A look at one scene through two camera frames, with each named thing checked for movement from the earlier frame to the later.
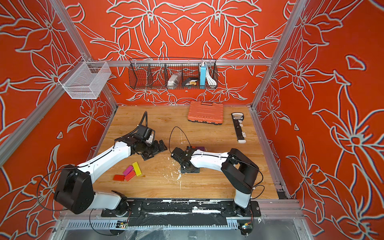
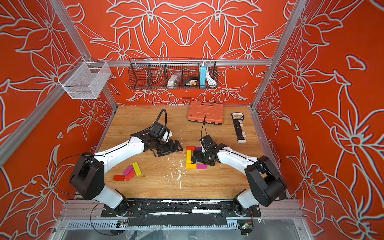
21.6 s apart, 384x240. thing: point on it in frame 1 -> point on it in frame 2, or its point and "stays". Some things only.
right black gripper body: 184,171 -> 202,157
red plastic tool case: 206,112 stays
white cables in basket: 211,80 stays
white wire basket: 85,80 stays
